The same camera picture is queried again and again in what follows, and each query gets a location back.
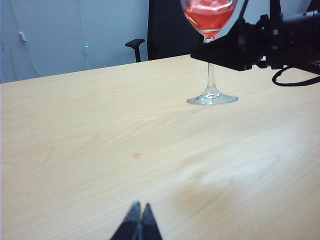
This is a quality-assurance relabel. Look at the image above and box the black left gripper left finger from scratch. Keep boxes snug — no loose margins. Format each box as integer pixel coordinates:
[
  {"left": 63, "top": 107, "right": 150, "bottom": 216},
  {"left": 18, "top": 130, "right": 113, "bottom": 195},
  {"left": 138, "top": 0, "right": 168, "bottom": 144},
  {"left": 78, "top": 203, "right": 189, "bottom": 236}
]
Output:
[{"left": 109, "top": 200, "right": 142, "bottom": 240}]

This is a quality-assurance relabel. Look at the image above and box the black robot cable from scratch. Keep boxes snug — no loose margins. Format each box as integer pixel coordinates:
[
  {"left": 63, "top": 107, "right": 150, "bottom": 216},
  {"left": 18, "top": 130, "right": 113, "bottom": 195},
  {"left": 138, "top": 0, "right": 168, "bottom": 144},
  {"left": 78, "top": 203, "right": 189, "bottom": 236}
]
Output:
[{"left": 271, "top": 65, "right": 320, "bottom": 87}]

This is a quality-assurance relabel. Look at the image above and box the clear goblet with red liquid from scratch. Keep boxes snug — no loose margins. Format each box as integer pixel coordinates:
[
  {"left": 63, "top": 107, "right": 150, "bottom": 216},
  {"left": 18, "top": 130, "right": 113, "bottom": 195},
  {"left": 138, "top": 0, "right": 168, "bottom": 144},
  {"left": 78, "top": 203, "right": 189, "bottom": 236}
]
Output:
[{"left": 179, "top": 0, "right": 239, "bottom": 106}]

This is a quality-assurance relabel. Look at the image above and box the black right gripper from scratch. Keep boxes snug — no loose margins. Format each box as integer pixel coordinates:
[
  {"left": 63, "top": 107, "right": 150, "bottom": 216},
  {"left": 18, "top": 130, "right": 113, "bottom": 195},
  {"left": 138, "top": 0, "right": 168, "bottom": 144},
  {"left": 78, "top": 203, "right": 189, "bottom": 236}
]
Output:
[{"left": 190, "top": 0, "right": 273, "bottom": 72}]

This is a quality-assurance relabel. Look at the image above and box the black office chair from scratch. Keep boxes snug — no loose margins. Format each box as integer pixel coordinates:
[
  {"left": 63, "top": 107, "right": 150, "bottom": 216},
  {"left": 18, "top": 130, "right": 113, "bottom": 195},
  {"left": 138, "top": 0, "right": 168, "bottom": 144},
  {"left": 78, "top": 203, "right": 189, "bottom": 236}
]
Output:
[{"left": 124, "top": 0, "right": 209, "bottom": 63}]

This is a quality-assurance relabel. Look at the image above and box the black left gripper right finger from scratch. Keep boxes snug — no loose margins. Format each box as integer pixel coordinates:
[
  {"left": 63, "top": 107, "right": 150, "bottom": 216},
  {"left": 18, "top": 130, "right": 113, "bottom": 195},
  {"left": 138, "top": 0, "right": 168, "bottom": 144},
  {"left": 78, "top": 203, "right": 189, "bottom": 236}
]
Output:
[{"left": 139, "top": 202, "right": 164, "bottom": 240}]

